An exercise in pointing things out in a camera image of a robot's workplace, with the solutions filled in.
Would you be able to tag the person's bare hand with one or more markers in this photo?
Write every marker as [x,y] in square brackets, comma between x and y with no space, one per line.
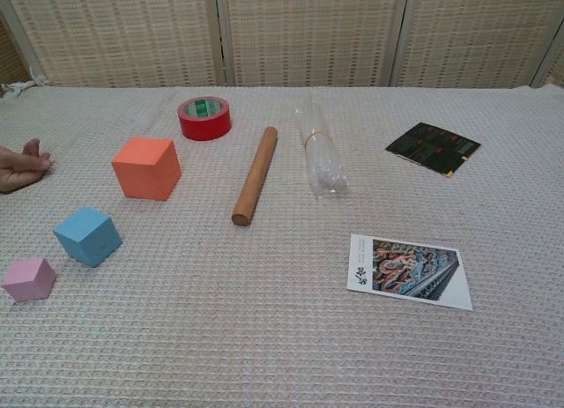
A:
[17,170]

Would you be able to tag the medium blue foam cube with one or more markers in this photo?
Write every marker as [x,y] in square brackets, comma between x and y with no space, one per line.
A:
[88,238]

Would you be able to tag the small pink foam cube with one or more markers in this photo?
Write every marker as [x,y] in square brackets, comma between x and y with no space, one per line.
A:
[28,280]

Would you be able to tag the large orange foam cube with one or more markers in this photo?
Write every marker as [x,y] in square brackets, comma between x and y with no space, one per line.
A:
[145,174]

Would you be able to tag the woven bamboo screen panel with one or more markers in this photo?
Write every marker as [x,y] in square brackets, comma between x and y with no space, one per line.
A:
[556,68]
[476,33]
[9,60]
[123,33]
[308,33]

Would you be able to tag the red tape roll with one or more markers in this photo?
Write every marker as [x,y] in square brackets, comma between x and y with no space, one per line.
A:
[205,129]

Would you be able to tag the wooden rolling pin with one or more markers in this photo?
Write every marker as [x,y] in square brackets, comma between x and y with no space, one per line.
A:
[255,174]

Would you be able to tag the beige woven tablecloth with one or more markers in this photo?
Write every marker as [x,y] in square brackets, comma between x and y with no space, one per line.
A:
[264,337]

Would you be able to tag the postcard with dragon picture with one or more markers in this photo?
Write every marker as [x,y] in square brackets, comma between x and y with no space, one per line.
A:
[410,273]

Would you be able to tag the black printed leaflet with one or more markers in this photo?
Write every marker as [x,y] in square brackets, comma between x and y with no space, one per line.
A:
[432,149]

